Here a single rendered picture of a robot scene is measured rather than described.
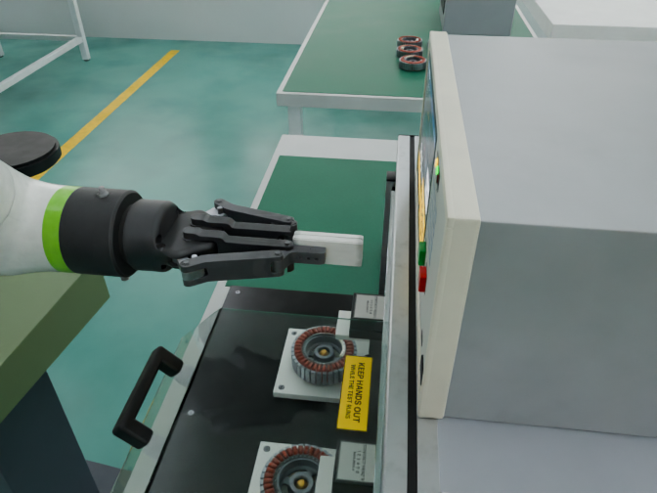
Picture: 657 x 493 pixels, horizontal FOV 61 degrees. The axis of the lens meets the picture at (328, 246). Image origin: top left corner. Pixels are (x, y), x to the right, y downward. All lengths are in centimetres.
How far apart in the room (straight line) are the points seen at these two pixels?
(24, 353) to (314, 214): 72
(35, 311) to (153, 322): 122
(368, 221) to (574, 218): 103
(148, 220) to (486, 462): 38
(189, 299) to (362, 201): 110
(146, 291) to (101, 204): 186
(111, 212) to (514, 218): 38
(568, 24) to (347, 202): 64
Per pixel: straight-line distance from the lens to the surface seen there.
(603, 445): 54
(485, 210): 39
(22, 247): 63
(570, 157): 48
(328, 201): 147
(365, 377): 60
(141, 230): 58
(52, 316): 112
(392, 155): 172
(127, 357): 219
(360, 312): 88
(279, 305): 112
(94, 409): 207
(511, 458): 50
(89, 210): 60
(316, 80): 229
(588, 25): 136
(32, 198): 63
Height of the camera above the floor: 152
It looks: 36 degrees down
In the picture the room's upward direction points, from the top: straight up
